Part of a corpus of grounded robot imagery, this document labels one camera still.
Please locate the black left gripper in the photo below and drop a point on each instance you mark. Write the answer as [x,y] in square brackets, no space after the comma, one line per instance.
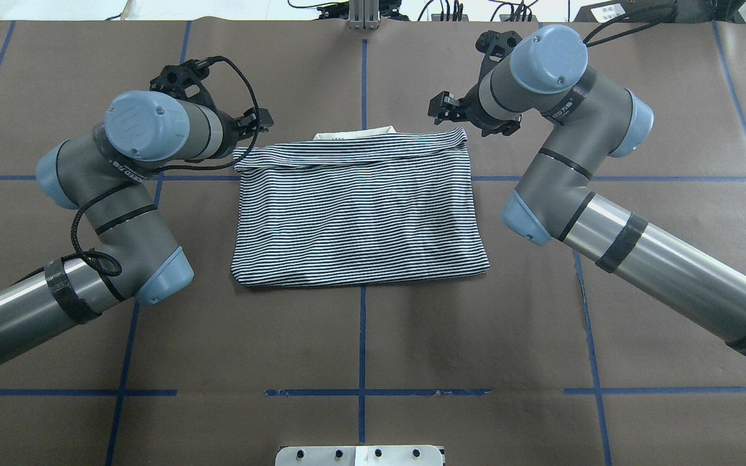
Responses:
[233,131]

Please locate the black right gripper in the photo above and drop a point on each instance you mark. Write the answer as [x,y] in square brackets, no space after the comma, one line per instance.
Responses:
[471,107]

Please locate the blue white striped polo shirt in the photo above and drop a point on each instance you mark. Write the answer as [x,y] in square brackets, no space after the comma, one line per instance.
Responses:
[375,209]

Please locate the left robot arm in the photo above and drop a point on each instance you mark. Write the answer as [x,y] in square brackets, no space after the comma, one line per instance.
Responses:
[122,248]

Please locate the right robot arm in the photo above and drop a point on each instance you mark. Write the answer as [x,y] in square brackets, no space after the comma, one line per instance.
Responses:
[666,239]

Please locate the black box with label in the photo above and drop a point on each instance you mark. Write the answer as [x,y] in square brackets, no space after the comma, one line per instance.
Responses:
[602,11]

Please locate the aluminium frame post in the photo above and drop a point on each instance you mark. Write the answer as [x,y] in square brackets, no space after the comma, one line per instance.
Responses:
[364,14]

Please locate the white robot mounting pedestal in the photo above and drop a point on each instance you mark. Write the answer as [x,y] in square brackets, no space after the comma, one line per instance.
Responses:
[361,455]

